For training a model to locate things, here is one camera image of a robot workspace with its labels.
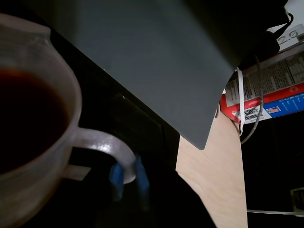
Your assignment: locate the black box with white edge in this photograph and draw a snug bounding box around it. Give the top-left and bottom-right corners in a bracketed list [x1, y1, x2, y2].
[241, 111, 304, 228]

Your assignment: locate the black thin cable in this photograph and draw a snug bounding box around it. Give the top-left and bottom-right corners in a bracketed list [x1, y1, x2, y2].
[266, 12, 295, 56]

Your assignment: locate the white flat strap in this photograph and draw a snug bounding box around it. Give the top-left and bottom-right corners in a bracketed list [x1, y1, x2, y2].
[236, 67, 246, 136]

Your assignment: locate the black flat base with recess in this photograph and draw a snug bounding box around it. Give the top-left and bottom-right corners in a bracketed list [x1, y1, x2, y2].
[0, 0, 181, 228]

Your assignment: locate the black gripper finger blue tape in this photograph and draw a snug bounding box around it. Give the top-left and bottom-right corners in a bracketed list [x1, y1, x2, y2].
[90, 162, 134, 228]
[134, 153, 219, 228]

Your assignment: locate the translucent white kettle dark liquid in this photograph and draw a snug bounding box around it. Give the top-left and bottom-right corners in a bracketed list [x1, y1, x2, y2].
[0, 13, 138, 228]

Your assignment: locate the grey braided cable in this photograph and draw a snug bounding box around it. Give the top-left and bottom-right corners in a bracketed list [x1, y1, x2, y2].
[240, 54, 265, 145]

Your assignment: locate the dark grey flat panel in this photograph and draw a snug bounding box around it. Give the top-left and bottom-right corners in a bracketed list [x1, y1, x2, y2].
[28, 0, 239, 151]

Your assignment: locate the red cardboard box with labels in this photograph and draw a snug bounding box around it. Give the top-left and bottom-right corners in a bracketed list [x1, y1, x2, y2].
[219, 48, 304, 125]

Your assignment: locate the white paper label with writing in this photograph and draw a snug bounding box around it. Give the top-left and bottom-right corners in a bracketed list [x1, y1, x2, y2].
[276, 23, 304, 52]

